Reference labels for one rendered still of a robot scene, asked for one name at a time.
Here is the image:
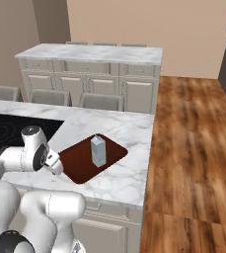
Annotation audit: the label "pale blue milk carton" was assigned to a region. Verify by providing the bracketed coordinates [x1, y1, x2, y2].
[90, 134, 108, 168]

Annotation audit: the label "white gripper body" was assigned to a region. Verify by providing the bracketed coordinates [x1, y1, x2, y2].
[49, 157, 65, 177]

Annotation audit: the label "dark brown tray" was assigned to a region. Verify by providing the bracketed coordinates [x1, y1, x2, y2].
[57, 132, 129, 185]

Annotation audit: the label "white drawer front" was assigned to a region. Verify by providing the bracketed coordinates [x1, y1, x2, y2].
[82, 198, 144, 226]

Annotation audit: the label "silver drawer handle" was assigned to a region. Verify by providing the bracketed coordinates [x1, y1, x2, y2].
[84, 201, 103, 211]

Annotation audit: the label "grey stool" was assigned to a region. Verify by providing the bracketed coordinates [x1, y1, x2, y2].
[78, 92, 125, 113]
[92, 42, 117, 47]
[0, 84, 23, 103]
[64, 41, 89, 46]
[120, 42, 148, 48]
[28, 88, 73, 108]

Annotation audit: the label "black hob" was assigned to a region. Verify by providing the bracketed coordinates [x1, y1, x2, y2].
[0, 112, 65, 167]

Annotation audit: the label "white marble-topped island cupboards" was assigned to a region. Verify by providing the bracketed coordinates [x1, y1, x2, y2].
[14, 42, 164, 116]

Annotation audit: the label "white cupboard door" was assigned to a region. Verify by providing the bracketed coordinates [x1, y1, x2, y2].
[72, 218, 132, 253]

